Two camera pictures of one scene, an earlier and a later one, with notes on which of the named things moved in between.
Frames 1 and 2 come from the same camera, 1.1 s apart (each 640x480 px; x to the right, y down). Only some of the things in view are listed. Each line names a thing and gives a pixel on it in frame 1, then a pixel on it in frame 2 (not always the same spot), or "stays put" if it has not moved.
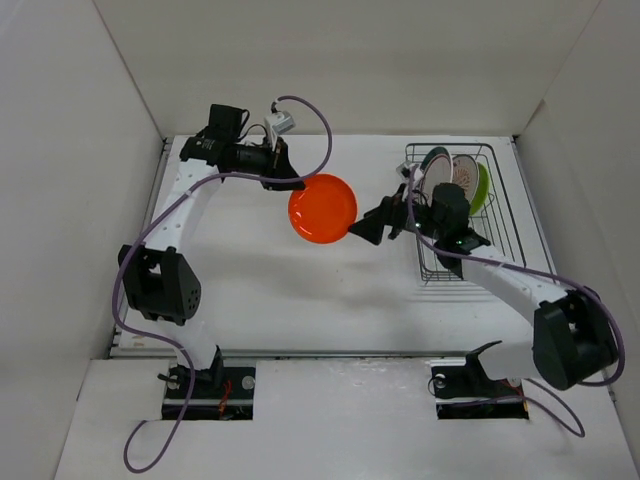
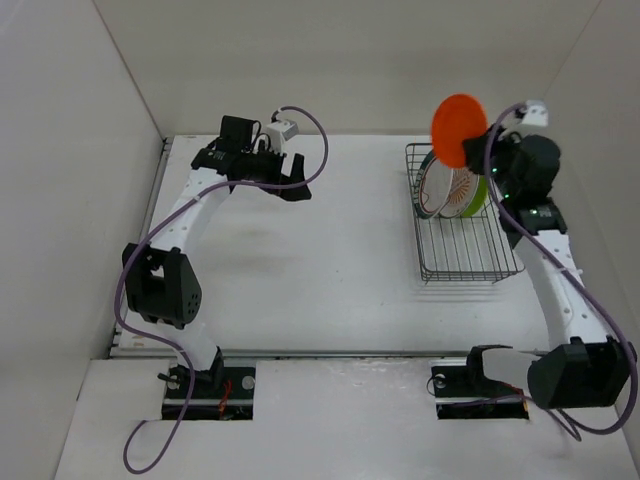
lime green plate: (482, 190) stays put
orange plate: (323, 211) -> (456, 117)
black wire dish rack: (495, 223) stays put
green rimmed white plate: (436, 168) stays put
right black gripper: (390, 213) -> (475, 150)
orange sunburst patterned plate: (465, 172) stays put
